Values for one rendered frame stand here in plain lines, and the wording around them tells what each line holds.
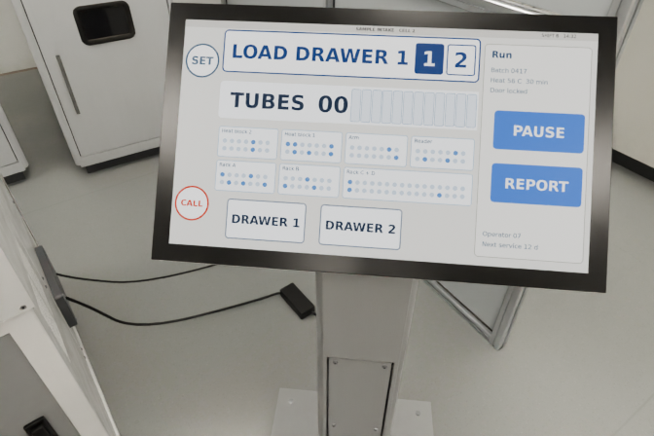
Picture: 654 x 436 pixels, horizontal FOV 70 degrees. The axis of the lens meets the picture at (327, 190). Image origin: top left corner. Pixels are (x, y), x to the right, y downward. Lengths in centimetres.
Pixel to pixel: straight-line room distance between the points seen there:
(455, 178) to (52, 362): 71
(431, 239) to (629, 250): 180
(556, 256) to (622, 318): 143
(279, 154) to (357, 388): 55
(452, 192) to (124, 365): 137
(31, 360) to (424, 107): 72
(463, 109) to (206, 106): 30
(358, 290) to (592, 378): 118
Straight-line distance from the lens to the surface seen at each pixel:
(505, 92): 58
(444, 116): 56
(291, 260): 55
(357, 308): 77
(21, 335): 88
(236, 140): 56
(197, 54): 60
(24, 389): 98
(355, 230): 54
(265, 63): 58
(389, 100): 55
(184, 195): 58
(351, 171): 54
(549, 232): 58
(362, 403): 101
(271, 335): 168
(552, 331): 185
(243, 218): 55
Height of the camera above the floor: 136
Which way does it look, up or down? 38 degrees down
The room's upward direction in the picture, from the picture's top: straight up
